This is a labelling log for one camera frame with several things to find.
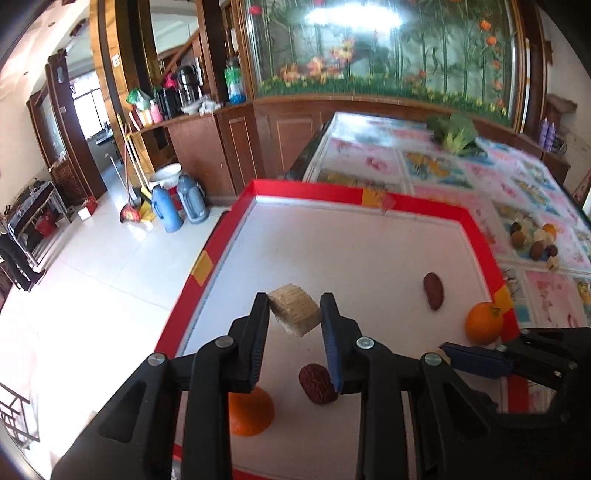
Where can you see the black thermos flask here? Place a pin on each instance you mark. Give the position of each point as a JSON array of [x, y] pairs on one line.
[[188, 85]]

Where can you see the green blue plastic bottle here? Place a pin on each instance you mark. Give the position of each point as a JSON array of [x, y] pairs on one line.
[[234, 83]]

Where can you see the white basin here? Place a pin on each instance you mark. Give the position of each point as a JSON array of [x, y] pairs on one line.
[[164, 175]]

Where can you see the green leafy vegetable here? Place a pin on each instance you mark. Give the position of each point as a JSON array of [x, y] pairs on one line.
[[455, 131]]

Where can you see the purple bottle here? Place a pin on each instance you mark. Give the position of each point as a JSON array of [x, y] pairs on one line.
[[545, 134], [552, 137]]

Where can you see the orange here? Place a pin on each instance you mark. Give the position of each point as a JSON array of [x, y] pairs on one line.
[[251, 413], [482, 323]]

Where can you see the mop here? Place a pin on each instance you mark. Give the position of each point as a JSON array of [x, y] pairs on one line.
[[121, 177]]

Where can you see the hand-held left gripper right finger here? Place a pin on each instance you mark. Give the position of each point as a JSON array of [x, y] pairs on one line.
[[331, 350]]

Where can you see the white cloth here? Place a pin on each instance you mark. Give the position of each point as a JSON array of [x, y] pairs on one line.
[[210, 107]]

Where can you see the green bag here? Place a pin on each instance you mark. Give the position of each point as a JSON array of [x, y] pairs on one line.
[[138, 99]]

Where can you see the red broom and dustpan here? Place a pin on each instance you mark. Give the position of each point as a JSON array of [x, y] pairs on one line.
[[147, 210]]

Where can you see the flower mural glass panel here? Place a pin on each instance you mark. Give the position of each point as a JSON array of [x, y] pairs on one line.
[[369, 55]]

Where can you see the red white box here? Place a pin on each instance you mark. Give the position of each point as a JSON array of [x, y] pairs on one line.
[[87, 208]]

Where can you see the white bowl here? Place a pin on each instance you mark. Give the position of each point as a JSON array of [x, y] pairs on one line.
[[190, 109]]

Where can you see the grey blue thermos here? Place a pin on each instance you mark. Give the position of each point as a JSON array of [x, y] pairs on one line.
[[194, 201]]

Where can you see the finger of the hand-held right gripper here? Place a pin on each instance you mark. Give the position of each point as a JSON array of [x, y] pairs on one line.
[[475, 360]]

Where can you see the black jug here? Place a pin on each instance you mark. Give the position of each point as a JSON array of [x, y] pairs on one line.
[[168, 102]]

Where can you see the pink cup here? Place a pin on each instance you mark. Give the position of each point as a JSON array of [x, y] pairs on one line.
[[155, 114]]

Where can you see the red-rimmed white tray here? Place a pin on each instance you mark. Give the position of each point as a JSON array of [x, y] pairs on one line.
[[369, 258]]

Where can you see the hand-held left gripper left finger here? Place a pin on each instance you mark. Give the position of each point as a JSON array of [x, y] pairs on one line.
[[258, 350]]

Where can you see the wooden side cabinet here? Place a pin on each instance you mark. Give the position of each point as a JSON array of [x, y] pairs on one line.
[[561, 138]]

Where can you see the red bucket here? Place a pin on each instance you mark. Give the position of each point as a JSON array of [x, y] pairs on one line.
[[45, 226]]

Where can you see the light blue thermos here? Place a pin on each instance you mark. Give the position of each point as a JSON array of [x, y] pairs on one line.
[[166, 207]]

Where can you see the metal railing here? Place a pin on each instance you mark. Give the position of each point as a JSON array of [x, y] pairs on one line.
[[18, 431]]

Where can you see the long red date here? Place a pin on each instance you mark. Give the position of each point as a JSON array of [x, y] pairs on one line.
[[433, 290]]

